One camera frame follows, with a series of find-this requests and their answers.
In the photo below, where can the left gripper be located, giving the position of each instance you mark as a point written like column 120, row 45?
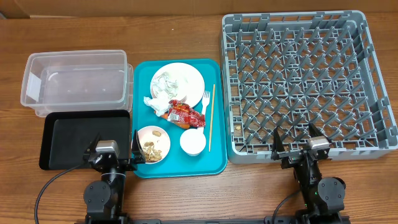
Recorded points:
column 132, row 163

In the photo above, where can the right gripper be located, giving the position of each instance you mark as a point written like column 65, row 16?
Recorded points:
column 294, row 156

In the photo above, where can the peanut shells and rice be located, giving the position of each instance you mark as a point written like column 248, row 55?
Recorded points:
column 149, row 144

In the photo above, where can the pink bowl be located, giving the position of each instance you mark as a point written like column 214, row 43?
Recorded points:
column 164, row 144

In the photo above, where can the white tissue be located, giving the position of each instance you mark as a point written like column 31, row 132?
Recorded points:
column 159, row 105

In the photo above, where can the red snack wrapper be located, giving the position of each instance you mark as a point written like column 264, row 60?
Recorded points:
column 183, row 113

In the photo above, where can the white napkin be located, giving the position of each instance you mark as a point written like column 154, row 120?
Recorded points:
column 165, row 86

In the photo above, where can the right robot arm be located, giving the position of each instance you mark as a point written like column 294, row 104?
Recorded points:
column 323, row 197

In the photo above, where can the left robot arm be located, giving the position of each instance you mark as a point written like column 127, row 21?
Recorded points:
column 104, row 198

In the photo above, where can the grey dishwasher rack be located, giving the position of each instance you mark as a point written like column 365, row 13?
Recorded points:
column 290, row 69

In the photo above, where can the black tray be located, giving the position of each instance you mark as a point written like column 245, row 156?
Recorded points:
column 67, row 135

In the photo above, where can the orange carrot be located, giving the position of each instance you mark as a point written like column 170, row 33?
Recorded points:
column 181, row 125

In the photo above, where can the clear plastic bin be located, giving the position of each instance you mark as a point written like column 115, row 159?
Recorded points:
column 79, row 80

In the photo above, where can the teal serving tray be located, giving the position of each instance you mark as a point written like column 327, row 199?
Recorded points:
column 178, row 163

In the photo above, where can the white cup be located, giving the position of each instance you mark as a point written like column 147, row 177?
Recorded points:
column 193, row 141

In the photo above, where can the wooden chopstick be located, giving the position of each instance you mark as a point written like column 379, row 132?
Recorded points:
column 211, row 118

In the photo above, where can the white plastic fork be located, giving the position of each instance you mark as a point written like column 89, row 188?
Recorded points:
column 205, row 101

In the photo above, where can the white round plate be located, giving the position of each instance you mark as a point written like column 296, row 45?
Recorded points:
column 190, row 81

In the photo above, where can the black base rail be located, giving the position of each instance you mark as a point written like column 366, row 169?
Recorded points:
column 217, row 221

